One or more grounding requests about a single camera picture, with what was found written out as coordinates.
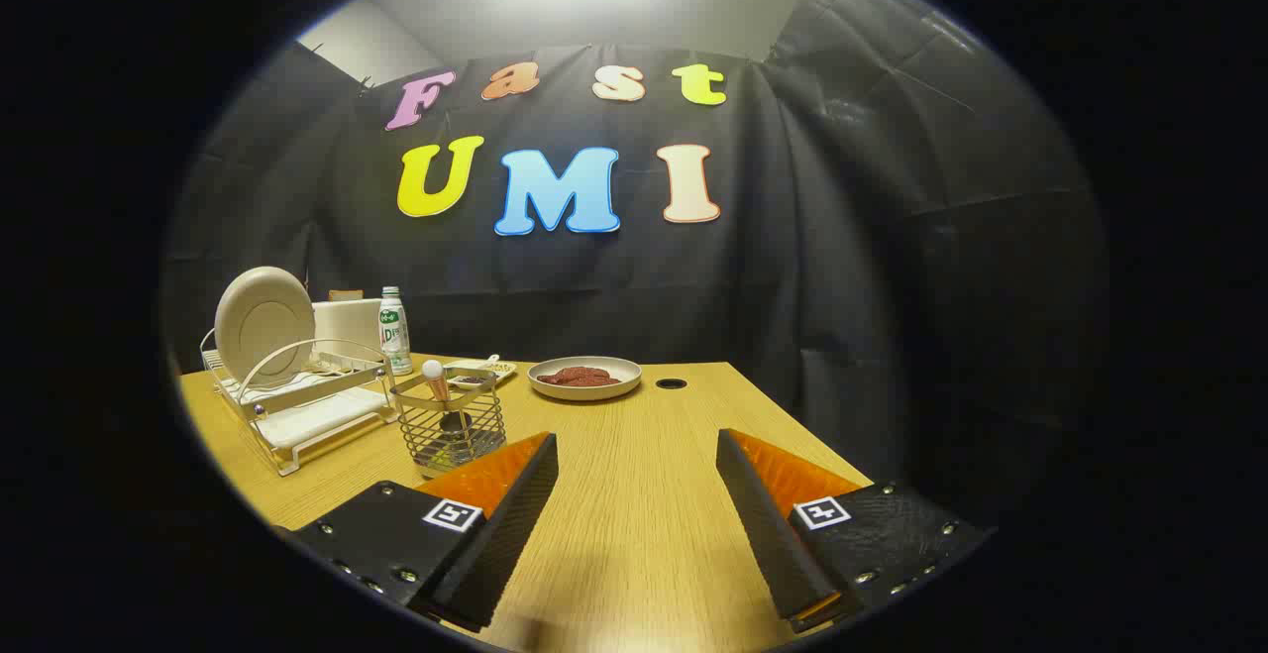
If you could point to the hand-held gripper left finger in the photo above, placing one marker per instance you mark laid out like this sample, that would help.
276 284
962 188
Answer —
515 524

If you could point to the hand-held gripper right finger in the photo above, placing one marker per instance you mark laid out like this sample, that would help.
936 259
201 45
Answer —
758 524

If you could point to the plain beige plate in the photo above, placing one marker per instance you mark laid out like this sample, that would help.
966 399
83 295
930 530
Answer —
263 326

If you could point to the beige plate with meat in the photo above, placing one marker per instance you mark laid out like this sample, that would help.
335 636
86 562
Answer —
584 392

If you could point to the white divided dish with beans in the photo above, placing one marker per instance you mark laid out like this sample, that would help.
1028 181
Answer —
492 372

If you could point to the red meat patty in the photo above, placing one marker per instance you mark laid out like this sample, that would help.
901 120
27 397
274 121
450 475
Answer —
599 376
557 378

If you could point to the white bottle green label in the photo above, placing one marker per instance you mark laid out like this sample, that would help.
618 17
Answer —
395 336

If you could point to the black backdrop cloth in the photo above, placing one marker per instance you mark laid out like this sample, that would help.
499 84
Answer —
594 286

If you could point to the white toaster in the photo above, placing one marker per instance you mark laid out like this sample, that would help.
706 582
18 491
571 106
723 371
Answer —
347 328

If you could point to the toast slice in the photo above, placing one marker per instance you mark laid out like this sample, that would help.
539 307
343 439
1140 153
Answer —
346 295

